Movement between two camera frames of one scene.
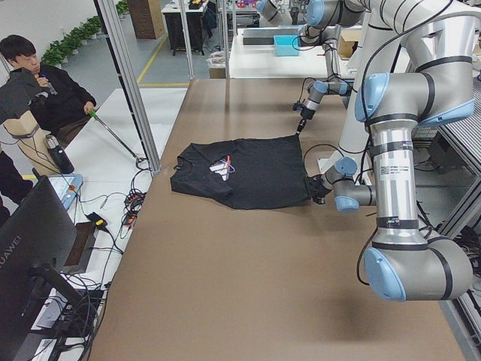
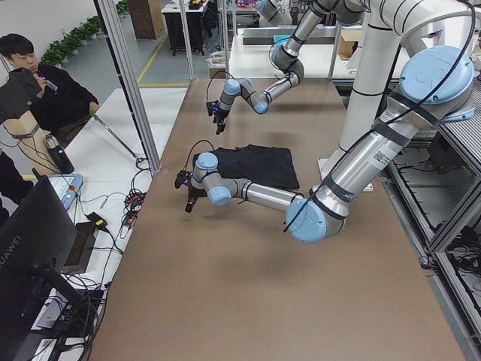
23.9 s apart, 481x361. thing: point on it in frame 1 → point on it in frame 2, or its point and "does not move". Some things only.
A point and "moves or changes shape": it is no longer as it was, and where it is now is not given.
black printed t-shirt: [255, 171] moves or changes shape
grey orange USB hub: [134, 199] does not move
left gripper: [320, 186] → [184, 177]
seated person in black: [68, 104] does not move
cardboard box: [347, 38] does not move
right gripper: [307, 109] → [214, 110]
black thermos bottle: [59, 156] does not move
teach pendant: [67, 186] does not move
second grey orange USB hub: [131, 218] does not move
